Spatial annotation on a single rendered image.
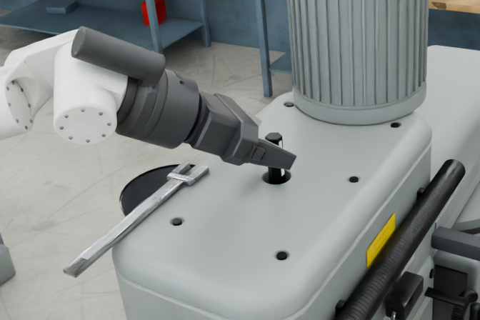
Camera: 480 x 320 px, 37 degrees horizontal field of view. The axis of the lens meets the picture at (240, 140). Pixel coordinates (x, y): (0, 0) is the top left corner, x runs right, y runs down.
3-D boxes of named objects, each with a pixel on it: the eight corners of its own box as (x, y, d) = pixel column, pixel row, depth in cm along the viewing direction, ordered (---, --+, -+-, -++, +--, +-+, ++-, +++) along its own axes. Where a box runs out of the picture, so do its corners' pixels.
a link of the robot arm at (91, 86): (135, 168, 82) (38, 142, 76) (130, 98, 88) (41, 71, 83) (186, 106, 75) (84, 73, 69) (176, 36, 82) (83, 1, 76)
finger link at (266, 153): (285, 171, 88) (243, 159, 85) (296, 149, 88) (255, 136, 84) (291, 178, 87) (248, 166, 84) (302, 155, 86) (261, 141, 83)
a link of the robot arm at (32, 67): (125, 114, 79) (13, 148, 80) (121, 57, 84) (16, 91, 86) (100, 76, 74) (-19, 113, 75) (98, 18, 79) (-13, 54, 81)
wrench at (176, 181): (82, 281, 78) (81, 276, 78) (56, 271, 80) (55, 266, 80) (208, 171, 95) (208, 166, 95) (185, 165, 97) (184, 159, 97)
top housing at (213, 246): (289, 426, 78) (278, 316, 71) (111, 344, 92) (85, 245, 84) (438, 201, 111) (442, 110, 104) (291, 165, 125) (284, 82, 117)
